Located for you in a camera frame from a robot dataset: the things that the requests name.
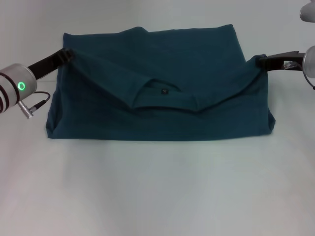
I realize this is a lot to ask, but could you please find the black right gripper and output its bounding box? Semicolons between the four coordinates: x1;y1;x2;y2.
257;50;307;73

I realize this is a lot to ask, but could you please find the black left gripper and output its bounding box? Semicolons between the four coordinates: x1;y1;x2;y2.
26;48;75;81

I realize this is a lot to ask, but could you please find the left arm connector cable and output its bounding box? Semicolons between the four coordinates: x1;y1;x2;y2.
17;90;52;120

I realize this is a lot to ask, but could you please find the teal t-shirt with white lettering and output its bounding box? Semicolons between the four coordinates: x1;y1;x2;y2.
45;24;276;142

